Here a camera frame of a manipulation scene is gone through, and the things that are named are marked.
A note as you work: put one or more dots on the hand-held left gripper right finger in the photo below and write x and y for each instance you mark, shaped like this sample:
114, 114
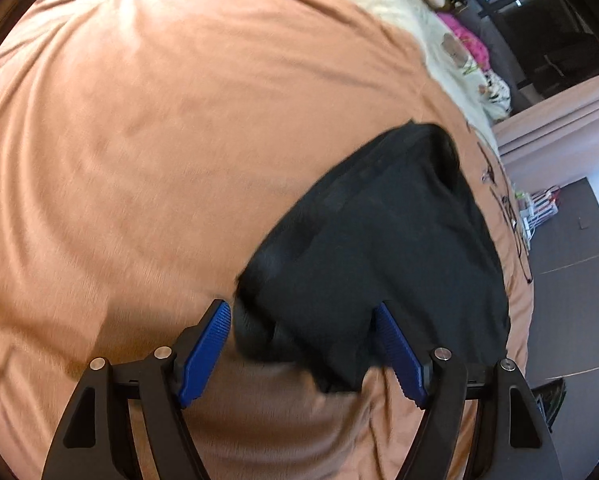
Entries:
399, 350

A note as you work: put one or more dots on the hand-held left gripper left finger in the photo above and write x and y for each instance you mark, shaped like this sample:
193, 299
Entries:
204, 355

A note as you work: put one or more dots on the black pants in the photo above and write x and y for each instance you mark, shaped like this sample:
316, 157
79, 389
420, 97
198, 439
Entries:
369, 240

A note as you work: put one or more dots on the dark floor object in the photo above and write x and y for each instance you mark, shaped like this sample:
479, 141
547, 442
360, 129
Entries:
549, 402

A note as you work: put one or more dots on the red and white boxes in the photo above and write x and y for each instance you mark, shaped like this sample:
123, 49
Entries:
537, 210

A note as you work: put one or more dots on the orange blanket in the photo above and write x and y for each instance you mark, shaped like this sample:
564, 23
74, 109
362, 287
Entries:
154, 160

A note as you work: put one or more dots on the pink curtain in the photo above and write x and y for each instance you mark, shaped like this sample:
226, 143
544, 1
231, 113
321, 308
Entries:
554, 130

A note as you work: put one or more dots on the grey sofa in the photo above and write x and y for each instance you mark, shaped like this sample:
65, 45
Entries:
499, 50

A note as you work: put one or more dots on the pink plush toy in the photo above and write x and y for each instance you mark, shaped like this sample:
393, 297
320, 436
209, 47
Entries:
467, 40

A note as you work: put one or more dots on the cream printed quilt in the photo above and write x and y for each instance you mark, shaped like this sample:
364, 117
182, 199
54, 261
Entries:
409, 15

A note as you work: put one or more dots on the dark window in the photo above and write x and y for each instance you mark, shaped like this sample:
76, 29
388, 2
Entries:
539, 15

